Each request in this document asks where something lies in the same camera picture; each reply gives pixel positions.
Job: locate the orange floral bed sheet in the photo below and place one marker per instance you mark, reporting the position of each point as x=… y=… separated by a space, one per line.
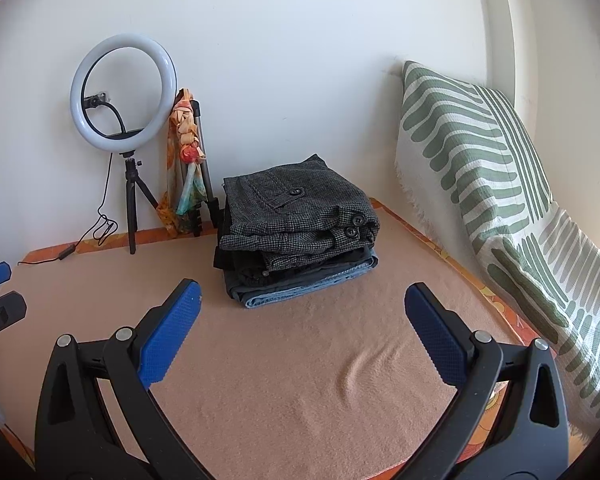
x=150 y=236

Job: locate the peach blanket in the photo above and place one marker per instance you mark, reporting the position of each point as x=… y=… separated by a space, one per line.
x=305 y=385

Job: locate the grey tweed pants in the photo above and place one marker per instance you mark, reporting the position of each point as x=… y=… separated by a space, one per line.
x=290 y=220

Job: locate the orange floral scarf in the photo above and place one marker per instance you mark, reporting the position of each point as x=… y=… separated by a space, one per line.
x=185 y=125

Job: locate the black mini tripod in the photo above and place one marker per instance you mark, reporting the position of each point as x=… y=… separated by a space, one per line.
x=131 y=210

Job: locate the folded black tripod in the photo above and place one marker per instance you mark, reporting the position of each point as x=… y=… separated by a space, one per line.
x=202 y=160

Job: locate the blue folded jeans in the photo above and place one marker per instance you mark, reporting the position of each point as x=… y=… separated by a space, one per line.
x=280 y=300

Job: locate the dark grey folded pants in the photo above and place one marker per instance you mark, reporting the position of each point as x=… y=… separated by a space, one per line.
x=237 y=287

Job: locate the green striped white pillow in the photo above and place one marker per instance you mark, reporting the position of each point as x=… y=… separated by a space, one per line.
x=480 y=160

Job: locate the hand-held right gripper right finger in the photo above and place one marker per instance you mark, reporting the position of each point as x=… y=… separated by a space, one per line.
x=437 y=335

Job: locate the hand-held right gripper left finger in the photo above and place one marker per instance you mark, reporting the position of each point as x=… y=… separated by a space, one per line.
x=172 y=332

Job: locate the stack of folded dark clothes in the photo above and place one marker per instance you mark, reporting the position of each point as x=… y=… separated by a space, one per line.
x=250 y=267

